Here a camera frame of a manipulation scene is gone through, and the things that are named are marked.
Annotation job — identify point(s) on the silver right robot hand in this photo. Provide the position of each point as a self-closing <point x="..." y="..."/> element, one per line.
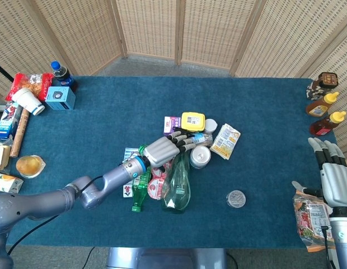
<point x="337" y="185"/>

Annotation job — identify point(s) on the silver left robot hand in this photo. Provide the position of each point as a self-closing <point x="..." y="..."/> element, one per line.
<point x="162" y="152"/>

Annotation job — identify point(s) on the clear green glass bottle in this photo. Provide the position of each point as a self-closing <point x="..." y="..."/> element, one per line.
<point x="176" y="190"/>

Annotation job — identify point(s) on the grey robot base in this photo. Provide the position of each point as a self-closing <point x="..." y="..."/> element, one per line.
<point x="162" y="259"/>

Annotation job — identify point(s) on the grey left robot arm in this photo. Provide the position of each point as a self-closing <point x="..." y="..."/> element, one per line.
<point x="50" y="201"/>

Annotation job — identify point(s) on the small blue-labelled bottle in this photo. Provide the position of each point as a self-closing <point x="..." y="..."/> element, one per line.
<point x="202" y="138"/>

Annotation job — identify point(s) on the green plastic soda bottle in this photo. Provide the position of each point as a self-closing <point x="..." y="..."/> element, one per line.
<point x="140" y="193"/>

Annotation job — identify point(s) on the yellow-capped honey bottle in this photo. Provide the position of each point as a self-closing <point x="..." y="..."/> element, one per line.
<point x="326" y="126"/>
<point x="320" y="106"/>

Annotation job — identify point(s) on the blue-capped cola bottle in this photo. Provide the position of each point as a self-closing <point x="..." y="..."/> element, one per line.
<point x="63" y="74"/>

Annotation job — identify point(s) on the purple white small box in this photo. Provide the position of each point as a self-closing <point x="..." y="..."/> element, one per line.
<point x="171" y="124"/>

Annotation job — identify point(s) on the red white sealed cup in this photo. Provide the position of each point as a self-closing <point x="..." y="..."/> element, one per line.
<point x="156" y="189"/>

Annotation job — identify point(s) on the silver tin can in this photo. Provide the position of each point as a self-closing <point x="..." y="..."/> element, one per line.
<point x="200" y="157"/>

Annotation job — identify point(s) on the orange vegetable snack bag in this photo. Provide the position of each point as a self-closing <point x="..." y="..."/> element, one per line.
<point x="310" y="218"/>

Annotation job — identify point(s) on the yellow lidded box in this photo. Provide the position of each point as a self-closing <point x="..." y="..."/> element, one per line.
<point x="192" y="121"/>

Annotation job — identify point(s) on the white mahjong tile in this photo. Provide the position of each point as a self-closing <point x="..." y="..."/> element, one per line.
<point x="127" y="192"/>

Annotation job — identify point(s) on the white round jar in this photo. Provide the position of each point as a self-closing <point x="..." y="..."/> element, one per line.
<point x="210" y="125"/>

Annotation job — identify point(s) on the blue felt table cloth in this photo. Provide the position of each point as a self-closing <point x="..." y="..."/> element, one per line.
<point x="106" y="126"/>

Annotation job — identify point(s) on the yellow snack packet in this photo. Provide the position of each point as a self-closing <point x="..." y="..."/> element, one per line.
<point x="225" y="141"/>

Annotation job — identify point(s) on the small clear round lid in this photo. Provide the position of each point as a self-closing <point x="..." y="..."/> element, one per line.
<point x="235" y="199"/>

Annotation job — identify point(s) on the dark jar brown lid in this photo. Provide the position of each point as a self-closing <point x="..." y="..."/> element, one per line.
<point x="320" y="85"/>

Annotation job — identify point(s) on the light blue cardboard box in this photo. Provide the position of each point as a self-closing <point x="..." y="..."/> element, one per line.
<point x="60" y="98"/>

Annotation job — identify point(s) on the wicker folding screen panel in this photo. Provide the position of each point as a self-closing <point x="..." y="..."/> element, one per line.
<point x="16" y="33"/>
<point x="345" y="61"/>
<point x="218" y="28"/>
<point x="78" y="28"/>
<point x="288" y="36"/>
<point x="148" y="28"/>

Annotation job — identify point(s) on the yellow jelly cup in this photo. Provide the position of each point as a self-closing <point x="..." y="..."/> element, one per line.
<point x="29" y="166"/>

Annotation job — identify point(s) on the brown cardboard tube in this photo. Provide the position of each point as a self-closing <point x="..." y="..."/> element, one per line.
<point x="20" y="131"/>

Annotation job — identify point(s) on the white paper cup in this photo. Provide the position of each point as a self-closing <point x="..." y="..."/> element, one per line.
<point x="28" y="101"/>

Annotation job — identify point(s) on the red snack bag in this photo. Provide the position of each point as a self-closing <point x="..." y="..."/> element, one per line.
<point x="36" y="82"/>

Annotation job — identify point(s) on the orange juice carton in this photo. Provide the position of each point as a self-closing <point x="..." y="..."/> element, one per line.
<point x="7" y="182"/>

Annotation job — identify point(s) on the blue toothpaste box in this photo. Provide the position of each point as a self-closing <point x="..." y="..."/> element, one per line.
<point x="7" y="120"/>

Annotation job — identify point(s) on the wrapped bread pack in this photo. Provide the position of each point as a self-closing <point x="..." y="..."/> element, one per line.
<point x="0" y="157"/>

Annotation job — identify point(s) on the black pole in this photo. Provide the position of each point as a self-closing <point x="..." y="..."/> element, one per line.
<point x="2" y="70"/>

